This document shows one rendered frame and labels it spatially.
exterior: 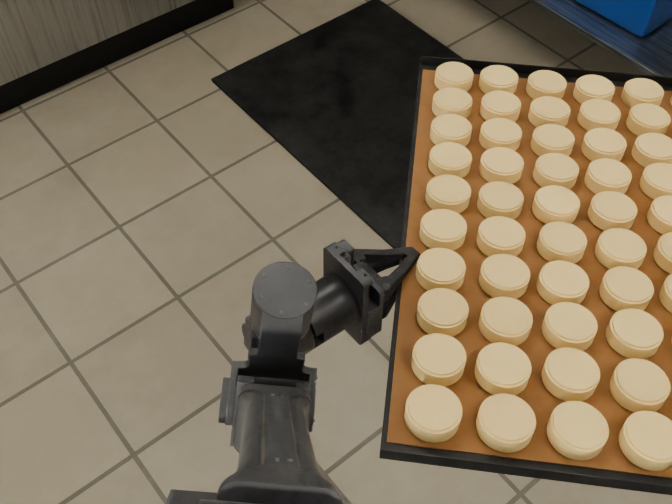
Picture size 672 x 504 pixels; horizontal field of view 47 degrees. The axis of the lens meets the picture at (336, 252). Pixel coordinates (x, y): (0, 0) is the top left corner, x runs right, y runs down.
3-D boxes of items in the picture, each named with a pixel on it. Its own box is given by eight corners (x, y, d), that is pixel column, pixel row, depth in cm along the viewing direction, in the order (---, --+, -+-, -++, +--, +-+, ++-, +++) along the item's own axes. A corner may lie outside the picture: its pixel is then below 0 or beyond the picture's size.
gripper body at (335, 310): (337, 299, 86) (282, 333, 83) (337, 237, 78) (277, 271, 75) (374, 338, 82) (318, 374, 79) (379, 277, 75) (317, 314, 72)
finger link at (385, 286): (393, 261, 89) (327, 301, 85) (396, 218, 83) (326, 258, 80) (433, 299, 85) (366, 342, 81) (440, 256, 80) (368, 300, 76)
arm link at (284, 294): (217, 429, 73) (309, 437, 73) (218, 382, 63) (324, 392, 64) (232, 314, 79) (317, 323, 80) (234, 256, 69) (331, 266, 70)
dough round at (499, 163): (493, 153, 95) (496, 140, 93) (528, 171, 93) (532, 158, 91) (470, 173, 92) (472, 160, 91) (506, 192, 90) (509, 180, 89)
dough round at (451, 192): (477, 200, 89) (480, 187, 88) (450, 222, 87) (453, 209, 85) (443, 179, 91) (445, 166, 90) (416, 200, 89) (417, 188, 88)
